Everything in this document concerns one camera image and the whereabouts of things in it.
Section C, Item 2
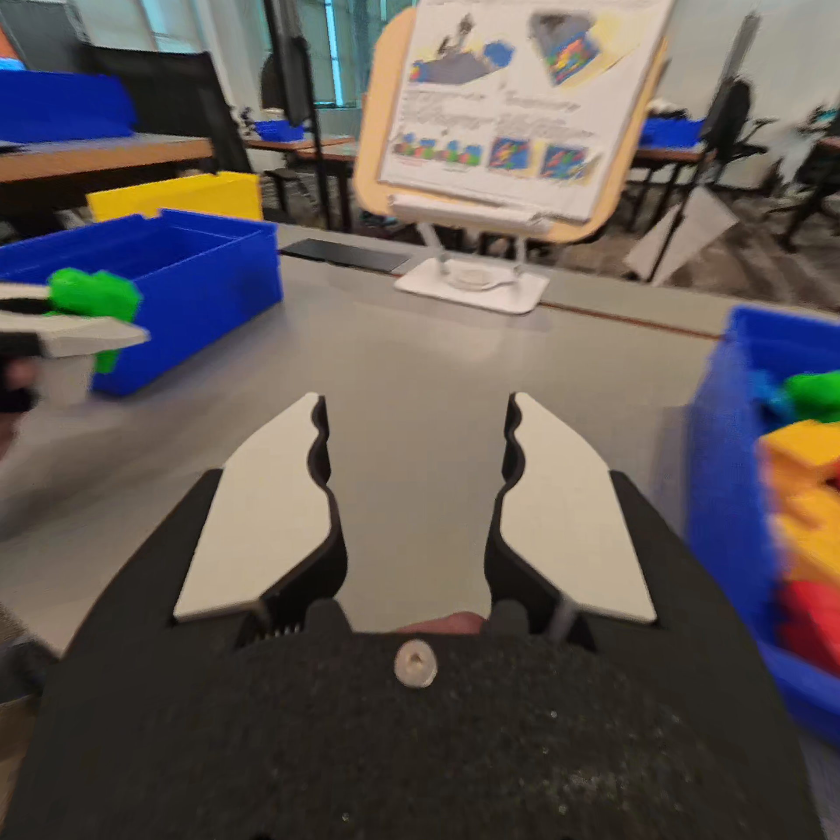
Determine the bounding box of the black flat panel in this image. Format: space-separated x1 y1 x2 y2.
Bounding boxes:
280 238 412 275

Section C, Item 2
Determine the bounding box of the wooden display board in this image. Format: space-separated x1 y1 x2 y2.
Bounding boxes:
352 7 670 246

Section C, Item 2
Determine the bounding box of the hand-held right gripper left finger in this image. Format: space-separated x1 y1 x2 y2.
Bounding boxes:
174 392 349 623

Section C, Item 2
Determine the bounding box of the person's left hand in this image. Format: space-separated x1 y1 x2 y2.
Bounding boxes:
0 357 40 454

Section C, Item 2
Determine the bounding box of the green two-stud toy block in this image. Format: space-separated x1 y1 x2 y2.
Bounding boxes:
49 268 143 375

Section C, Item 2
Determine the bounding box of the white angled panel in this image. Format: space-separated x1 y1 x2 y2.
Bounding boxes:
625 187 740 286

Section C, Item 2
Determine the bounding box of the printed instruction sheet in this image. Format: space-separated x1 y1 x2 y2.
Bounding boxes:
378 0 674 221

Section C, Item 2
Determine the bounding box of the yellow plastic bin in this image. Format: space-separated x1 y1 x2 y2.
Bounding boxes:
87 171 263 224

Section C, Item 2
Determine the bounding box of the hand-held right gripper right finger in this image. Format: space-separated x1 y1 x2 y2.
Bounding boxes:
485 392 658 626

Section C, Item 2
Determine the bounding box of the wooden side table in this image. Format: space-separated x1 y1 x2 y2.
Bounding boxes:
0 132 217 185

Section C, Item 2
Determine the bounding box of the pile of colourful toy blocks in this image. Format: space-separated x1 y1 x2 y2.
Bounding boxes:
751 371 840 677

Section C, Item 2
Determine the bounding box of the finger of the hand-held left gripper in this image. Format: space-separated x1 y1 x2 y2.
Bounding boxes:
0 313 151 408
0 283 53 313

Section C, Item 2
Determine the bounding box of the wooden background table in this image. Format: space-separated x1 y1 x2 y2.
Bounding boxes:
243 132 358 231

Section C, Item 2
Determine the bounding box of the blue plastic bin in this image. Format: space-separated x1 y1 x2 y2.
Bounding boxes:
0 70 137 143
0 210 283 399
687 306 840 749

